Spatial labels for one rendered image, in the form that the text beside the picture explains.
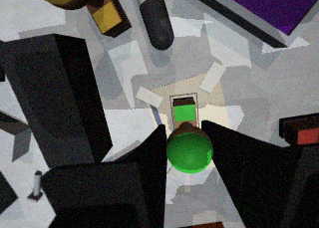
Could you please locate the purple ink pad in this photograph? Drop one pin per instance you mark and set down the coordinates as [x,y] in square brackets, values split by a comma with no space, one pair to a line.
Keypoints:
[276,22]

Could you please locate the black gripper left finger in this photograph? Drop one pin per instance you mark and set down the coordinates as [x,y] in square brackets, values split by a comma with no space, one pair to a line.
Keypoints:
[139,179]

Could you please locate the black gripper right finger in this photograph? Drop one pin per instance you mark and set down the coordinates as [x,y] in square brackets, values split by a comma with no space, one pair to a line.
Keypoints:
[265,181]

